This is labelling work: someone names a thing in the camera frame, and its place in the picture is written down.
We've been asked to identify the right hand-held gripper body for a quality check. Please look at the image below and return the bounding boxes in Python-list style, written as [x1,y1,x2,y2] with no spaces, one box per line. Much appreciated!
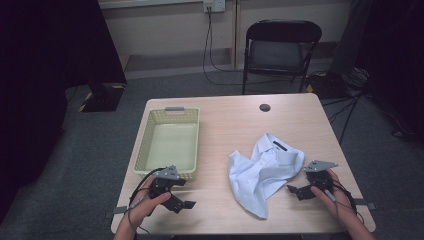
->
[302,160,339,193]

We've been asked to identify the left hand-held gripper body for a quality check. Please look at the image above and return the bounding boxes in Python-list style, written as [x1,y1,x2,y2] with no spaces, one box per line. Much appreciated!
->
[147,164,183,202]

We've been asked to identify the light blue collared shirt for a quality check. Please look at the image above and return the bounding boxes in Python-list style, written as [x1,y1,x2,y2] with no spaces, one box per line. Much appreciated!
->
[228,132,306,220]

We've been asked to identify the person's right hand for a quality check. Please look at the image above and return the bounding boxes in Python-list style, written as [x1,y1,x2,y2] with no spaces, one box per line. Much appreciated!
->
[310,168,358,228]

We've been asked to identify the person's left hand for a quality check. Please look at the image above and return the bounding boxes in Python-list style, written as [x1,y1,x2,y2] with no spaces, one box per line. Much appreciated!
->
[123,175,172,231]

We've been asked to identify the pale green plastic basket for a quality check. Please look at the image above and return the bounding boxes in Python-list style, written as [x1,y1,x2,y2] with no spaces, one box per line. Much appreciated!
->
[132,106,201,181]

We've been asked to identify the black stand legs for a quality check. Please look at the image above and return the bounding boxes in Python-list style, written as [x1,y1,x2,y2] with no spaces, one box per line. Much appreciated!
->
[321,89,369,146]

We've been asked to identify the black box with yellow stripes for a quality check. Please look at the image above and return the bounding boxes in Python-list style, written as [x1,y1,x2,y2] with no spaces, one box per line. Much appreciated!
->
[77,82,128,113]
[304,71,350,100]

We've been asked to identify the black folding chair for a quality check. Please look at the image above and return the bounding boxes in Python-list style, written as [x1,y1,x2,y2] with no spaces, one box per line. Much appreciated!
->
[241,19,323,96]

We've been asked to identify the dark grey curtain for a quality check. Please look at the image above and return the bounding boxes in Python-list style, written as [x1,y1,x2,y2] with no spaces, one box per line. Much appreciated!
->
[329,0,424,142]

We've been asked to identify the black curtain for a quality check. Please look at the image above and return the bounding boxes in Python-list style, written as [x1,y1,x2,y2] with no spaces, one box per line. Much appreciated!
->
[0,0,128,224]

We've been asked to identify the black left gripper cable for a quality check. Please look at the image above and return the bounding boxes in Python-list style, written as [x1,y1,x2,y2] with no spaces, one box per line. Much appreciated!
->
[127,167,166,236]

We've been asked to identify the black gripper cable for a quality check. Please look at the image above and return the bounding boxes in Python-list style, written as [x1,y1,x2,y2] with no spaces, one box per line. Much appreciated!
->
[328,179,366,225]
[127,167,166,236]

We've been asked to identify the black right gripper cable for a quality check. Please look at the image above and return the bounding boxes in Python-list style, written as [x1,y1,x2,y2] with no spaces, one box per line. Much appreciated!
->
[328,179,366,225]

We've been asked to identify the bundle of floor cables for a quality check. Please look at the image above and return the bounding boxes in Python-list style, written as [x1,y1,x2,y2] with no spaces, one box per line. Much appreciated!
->
[342,67,372,92]

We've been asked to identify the black wall power cable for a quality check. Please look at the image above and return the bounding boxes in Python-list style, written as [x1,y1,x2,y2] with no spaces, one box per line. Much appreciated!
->
[201,6,294,87]

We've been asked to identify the white wall socket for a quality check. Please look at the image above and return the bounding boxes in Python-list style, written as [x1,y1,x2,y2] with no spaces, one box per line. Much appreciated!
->
[202,0,227,14]

